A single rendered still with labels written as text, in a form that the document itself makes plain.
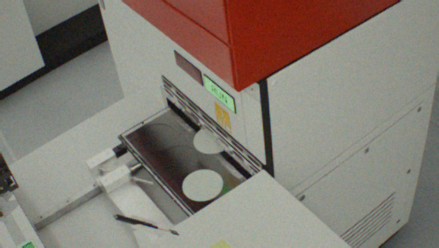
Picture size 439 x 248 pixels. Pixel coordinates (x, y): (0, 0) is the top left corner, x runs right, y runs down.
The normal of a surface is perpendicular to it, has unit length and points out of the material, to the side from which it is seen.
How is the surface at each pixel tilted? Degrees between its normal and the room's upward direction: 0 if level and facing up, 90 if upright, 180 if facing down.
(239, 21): 90
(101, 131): 0
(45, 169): 0
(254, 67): 90
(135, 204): 0
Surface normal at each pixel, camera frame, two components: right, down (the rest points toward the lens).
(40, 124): -0.11, -0.70
